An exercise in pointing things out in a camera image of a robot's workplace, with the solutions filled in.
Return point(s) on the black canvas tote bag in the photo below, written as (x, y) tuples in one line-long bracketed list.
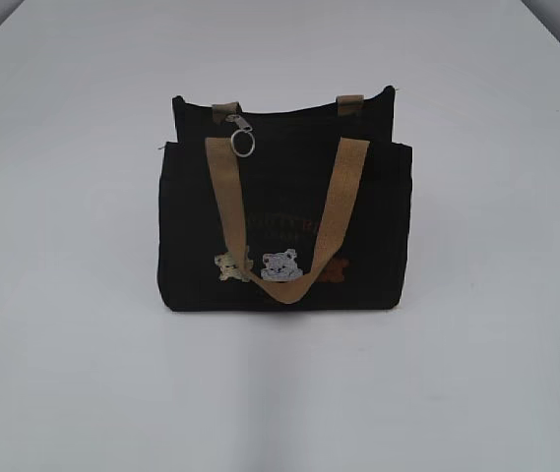
[(285, 161)]

